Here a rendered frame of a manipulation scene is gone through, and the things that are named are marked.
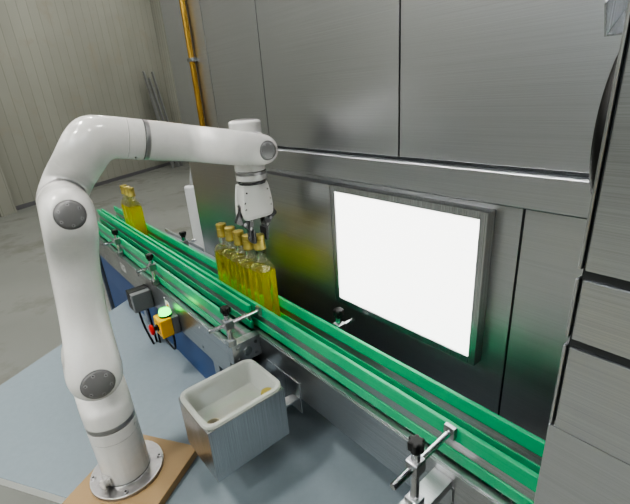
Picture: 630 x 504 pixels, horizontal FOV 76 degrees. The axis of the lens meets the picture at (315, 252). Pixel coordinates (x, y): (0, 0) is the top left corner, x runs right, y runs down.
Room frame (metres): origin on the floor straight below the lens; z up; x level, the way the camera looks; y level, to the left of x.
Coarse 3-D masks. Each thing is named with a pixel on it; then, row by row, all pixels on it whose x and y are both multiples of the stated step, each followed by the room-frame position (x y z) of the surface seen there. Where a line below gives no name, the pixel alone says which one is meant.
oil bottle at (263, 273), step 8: (256, 264) 1.09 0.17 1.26; (264, 264) 1.09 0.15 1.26; (272, 264) 1.10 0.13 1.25; (256, 272) 1.08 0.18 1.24; (264, 272) 1.08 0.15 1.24; (272, 272) 1.10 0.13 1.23; (256, 280) 1.09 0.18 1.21; (264, 280) 1.08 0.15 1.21; (272, 280) 1.09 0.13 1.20; (256, 288) 1.09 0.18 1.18; (264, 288) 1.07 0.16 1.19; (272, 288) 1.09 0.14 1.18; (256, 296) 1.10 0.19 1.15; (264, 296) 1.07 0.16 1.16; (272, 296) 1.09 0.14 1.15; (264, 304) 1.07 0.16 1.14; (272, 304) 1.09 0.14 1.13
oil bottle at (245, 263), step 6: (246, 258) 1.14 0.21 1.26; (252, 258) 1.14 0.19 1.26; (240, 264) 1.14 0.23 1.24; (246, 264) 1.12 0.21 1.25; (240, 270) 1.15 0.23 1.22; (246, 270) 1.12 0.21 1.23; (246, 276) 1.12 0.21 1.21; (246, 282) 1.13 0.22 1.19; (252, 282) 1.12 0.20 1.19; (246, 288) 1.13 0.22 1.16; (252, 288) 1.11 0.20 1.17; (246, 294) 1.14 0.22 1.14; (252, 294) 1.11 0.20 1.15
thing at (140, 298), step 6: (132, 288) 1.53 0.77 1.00; (138, 288) 1.53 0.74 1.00; (144, 288) 1.53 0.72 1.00; (126, 294) 1.52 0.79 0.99; (132, 294) 1.48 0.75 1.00; (138, 294) 1.48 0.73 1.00; (144, 294) 1.49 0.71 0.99; (150, 294) 1.51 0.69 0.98; (132, 300) 1.46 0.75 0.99; (138, 300) 1.47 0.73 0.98; (144, 300) 1.49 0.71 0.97; (150, 300) 1.50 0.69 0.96; (132, 306) 1.48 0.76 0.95; (138, 306) 1.47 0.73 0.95; (144, 306) 1.48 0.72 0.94; (150, 306) 1.50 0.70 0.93
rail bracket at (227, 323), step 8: (224, 312) 0.98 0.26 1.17; (256, 312) 1.05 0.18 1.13; (224, 320) 0.99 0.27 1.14; (232, 320) 0.99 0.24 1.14; (240, 320) 1.01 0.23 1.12; (216, 328) 0.97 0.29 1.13; (224, 328) 0.98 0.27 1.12; (232, 328) 0.99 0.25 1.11; (232, 336) 0.99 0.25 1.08; (232, 344) 0.98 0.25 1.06
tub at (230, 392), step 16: (240, 368) 0.96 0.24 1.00; (256, 368) 0.94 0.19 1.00; (208, 384) 0.90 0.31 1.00; (224, 384) 0.92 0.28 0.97; (240, 384) 0.95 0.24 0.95; (256, 384) 0.94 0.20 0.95; (272, 384) 0.88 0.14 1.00; (192, 400) 0.86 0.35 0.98; (208, 400) 0.89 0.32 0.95; (224, 400) 0.90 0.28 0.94; (240, 400) 0.89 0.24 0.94; (256, 400) 0.81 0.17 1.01; (208, 416) 0.84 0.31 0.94; (224, 416) 0.84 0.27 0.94
